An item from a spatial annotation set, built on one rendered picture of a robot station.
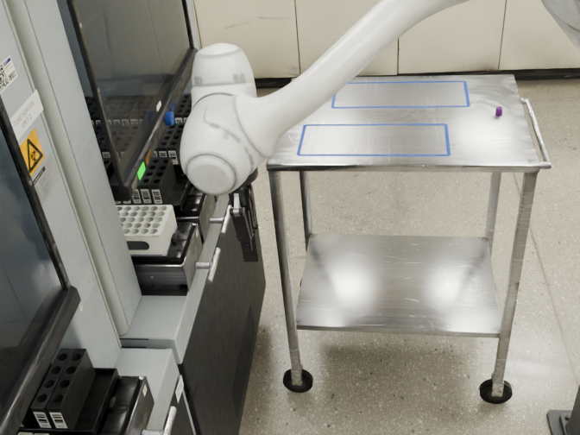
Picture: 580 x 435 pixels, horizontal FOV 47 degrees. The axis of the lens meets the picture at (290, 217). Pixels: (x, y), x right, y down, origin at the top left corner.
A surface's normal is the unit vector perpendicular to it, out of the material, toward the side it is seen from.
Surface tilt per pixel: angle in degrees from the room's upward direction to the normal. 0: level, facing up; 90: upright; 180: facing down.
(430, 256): 0
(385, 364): 0
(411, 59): 90
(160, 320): 0
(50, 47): 90
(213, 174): 95
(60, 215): 90
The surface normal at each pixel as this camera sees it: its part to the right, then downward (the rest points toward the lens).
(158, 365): -0.08, -0.80
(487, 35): -0.09, 0.60
